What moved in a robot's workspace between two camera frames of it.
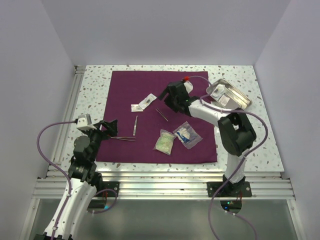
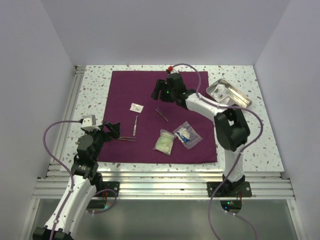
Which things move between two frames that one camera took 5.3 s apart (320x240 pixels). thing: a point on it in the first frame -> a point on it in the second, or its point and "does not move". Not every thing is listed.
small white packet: x=224 y=100 -> x=221 y=95
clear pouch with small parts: x=218 y=92 does not move
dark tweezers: x=120 y=138 does not move
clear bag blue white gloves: x=187 y=135 does not move
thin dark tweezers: x=162 y=114 does not move
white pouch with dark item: x=147 y=101 -> x=225 y=99
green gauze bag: x=164 y=142 does not move
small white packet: x=136 y=108 does not move
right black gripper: x=168 y=99 -> x=161 y=85
